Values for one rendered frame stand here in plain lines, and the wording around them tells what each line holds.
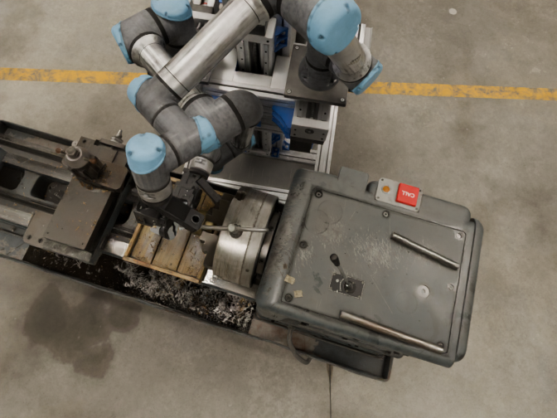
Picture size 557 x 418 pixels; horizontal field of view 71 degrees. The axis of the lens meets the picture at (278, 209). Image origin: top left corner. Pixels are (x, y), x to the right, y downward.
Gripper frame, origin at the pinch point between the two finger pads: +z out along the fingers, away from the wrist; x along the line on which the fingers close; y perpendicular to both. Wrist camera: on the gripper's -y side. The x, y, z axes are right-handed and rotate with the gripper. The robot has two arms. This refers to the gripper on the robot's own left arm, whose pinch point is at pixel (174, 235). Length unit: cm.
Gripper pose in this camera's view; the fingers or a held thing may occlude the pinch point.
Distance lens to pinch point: 109.2
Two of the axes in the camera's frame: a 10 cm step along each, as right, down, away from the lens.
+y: -9.6, -2.8, 0.6
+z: -1.1, 5.4, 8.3
